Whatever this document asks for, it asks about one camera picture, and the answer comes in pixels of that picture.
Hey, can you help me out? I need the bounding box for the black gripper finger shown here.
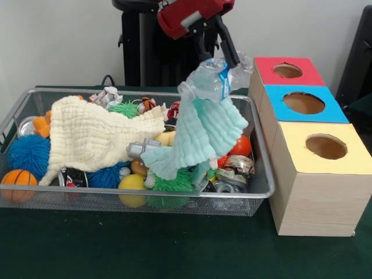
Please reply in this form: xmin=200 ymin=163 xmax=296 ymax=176
xmin=193 ymin=22 xmax=214 ymax=62
xmin=215 ymin=16 xmax=241 ymax=69

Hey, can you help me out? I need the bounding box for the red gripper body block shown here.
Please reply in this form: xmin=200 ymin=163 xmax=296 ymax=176
xmin=158 ymin=0 xmax=236 ymax=41

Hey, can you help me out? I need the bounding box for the light blue waffle cloth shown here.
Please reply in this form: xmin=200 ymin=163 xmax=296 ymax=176
xmin=141 ymin=95 xmax=249 ymax=182

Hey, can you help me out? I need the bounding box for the cream waffle cloth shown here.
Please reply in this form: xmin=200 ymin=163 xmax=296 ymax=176
xmin=40 ymin=95 xmax=169 ymax=187

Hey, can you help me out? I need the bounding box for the shallow clear mesh bin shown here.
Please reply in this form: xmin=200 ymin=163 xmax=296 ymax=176
xmin=0 ymin=87 xmax=277 ymax=217

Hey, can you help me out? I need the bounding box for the red ball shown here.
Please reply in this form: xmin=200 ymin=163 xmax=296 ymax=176
xmin=230 ymin=134 xmax=253 ymax=158

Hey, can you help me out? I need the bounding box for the grey metal toy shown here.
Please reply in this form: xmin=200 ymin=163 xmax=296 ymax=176
xmin=128 ymin=139 xmax=162 ymax=159

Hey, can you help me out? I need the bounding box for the black flat panel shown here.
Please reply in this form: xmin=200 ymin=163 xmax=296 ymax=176
xmin=336 ymin=5 xmax=372 ymax=108

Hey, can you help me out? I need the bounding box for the large green spiky ball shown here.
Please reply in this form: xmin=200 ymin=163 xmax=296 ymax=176
xmin=145 ymin=167 xmax=197 ymax=210

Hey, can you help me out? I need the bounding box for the green cloth side table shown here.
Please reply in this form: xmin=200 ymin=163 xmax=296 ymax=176
xmin=347 ymin=93 xmax=372 ymax=130

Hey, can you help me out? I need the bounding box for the yellow ball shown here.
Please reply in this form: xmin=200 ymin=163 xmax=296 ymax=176
xmin=118 ymin=174 xmax=147 ymax=209

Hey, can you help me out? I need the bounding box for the orange plastic toy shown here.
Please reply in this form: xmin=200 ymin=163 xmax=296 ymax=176
xmin=33 ymin=110 xmax=54 ymax=138

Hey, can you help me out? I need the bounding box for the blue spiky ball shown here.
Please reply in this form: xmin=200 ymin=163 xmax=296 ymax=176
xmin=6 ymin=135 xmax=52 ymax=180

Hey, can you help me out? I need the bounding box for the dark green table cloth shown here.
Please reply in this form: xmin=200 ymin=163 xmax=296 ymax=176
xmin=0 ymin=85 xmax=372 ymax=279

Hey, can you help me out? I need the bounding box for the orange basketball toy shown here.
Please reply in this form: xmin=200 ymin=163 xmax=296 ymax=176
xmin=1 ymin=169 xmax=39 ymax=203

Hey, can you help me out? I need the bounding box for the black pedestal stand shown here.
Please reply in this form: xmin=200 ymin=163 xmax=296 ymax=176
xmin=112 ymin=0 xmax=233 ymax=88

